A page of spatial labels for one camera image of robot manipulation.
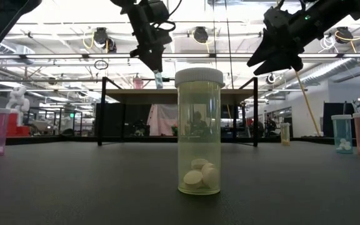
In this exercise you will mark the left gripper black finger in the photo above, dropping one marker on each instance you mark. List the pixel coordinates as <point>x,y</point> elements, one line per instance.
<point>157,62</point>

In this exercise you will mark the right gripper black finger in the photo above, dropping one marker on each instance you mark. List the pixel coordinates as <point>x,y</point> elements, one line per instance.
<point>270,50</point>
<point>284,65</point>

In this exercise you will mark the yellow medicine bottle white cap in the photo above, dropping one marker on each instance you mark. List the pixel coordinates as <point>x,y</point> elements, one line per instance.
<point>285,136</point>
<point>198,125</point>

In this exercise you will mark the teal medicine bottle white cap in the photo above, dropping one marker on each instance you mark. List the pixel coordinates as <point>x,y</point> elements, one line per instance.
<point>342,134</point>

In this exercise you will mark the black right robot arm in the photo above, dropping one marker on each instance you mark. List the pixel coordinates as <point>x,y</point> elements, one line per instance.
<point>333,12</point>

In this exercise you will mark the black background robot arm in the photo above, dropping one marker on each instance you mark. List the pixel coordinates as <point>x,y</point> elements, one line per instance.
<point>140,128</point>

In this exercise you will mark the wooden shelf black metal legs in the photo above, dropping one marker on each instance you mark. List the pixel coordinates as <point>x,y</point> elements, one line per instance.
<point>136,96</point>

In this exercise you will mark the black partition panel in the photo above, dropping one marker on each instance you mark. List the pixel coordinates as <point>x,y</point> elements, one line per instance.
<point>327,122</point>
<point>111,120</point>

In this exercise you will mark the white robot figure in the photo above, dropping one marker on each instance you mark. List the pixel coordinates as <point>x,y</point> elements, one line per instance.
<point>17,100</point>

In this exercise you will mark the black table mat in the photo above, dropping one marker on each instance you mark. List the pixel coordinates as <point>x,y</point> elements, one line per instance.
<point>73,187</point>

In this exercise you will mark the red base block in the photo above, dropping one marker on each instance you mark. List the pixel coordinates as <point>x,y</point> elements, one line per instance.
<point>19,129</point>

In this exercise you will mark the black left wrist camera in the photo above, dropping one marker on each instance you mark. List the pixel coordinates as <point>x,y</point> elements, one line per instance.
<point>155,11</point>

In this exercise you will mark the silver ceiling duct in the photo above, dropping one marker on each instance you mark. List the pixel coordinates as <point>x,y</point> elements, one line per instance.
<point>339,67</point>

